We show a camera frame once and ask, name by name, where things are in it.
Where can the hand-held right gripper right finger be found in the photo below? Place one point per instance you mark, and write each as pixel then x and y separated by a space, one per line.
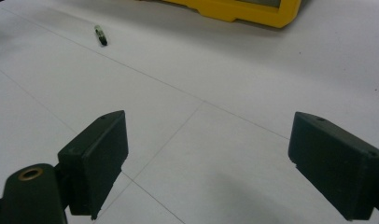
pixel 337 165

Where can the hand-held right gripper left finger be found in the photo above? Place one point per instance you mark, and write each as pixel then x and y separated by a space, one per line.
pixel 95 161

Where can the small dark screwdriver bit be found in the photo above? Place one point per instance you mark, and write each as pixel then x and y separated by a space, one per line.
pixel 101 35

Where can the yellow plastic case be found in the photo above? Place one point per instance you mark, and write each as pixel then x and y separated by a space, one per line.
pixel 240 11

